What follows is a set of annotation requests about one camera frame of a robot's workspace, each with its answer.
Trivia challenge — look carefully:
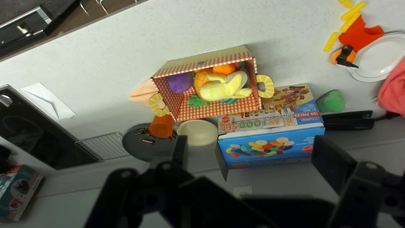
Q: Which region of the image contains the blue toy food box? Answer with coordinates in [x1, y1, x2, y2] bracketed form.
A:
[214, 82, 327, 182]

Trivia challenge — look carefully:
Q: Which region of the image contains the black cooktop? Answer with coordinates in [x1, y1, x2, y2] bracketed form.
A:
[0, 83, 100, 169]

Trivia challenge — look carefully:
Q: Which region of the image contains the yellow ring toy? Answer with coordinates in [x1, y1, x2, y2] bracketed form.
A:
[255, 73, 276, 98]

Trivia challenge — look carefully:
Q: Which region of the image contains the orange plastic cup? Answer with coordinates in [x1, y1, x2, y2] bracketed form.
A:
[149, 112, 176, 139]

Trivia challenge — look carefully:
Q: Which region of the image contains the brown lower cabinet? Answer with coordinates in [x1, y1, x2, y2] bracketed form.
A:
[55, 0, 150, 36]

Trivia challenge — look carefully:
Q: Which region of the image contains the yellow pineapple slice toy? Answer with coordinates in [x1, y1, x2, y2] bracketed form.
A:
[149, 92, 171, 117]

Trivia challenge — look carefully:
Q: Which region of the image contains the orange ball toy black clip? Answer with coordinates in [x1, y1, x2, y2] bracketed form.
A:
[330, 44, 360, 69]

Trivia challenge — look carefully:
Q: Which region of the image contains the pink cloth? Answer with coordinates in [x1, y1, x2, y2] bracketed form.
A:
[376, 55, 405, 117]

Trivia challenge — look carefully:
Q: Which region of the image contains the green leaf plush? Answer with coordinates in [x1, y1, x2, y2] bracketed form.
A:
[187, 93, 211, 107]

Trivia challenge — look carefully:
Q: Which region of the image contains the beige bowl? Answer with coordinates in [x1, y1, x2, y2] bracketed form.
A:
[176, 118, 219, 148]

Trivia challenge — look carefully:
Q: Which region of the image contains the orange fries carton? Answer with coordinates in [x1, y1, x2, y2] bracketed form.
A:
[338, 15, 387, 53]

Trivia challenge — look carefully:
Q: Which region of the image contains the ribbed orange plush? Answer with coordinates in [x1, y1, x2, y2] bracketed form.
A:
[193, 68, 213, 92]

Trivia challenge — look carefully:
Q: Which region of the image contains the large white plate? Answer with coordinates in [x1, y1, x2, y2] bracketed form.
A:
[346, 30, 405, 83]

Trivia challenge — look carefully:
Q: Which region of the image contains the white vent grille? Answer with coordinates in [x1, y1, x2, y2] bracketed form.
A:
[75, 130, 131, 162]

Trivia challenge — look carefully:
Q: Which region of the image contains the yellow banana plush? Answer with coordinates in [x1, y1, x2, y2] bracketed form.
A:
[198, 69, 254, 102]

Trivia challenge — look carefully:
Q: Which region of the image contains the purple plush fruit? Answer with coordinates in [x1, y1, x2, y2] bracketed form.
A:
[166, 72, 195, 93]

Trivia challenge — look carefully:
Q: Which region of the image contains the grey round plate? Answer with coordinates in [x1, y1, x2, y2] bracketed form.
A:
[122, 121, 179, 162]

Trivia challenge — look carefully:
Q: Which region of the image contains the round orange plush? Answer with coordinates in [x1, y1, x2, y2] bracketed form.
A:
[212, 61, 238, 75]

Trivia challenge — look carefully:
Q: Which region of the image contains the green cup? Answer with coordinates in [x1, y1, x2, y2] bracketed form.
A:
[316, 88, 347, 113]

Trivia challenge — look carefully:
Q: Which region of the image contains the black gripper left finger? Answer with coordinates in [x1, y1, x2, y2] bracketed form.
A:
[84, 134, 190, 228]

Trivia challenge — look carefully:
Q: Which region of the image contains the long black case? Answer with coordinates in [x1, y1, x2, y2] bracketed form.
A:
[321, 110, 378, 131]

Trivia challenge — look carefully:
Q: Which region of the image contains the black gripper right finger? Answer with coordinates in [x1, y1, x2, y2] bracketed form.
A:
[312, 134, 405, 228]

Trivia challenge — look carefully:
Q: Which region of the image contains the white envelope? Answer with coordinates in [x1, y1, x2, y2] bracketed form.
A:
[18, 80, 78, 121]

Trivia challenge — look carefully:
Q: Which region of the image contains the black dishwasher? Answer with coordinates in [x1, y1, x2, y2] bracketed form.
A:
[0, 0, 82, 60]

